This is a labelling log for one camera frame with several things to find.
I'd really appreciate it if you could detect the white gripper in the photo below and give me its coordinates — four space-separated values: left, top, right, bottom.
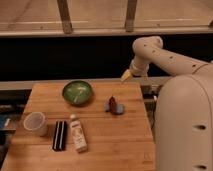
120 59 149 82

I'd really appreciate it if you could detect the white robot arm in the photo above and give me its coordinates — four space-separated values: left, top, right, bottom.
121 36 213 171

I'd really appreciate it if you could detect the green ceramic bowl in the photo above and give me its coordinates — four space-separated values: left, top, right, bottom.
62 80 93 106

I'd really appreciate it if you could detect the red and blue toy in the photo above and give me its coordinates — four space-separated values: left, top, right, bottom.
104 96 124 115

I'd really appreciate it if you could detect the white plastic bottle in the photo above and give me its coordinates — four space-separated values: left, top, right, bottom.
69 114 88 153

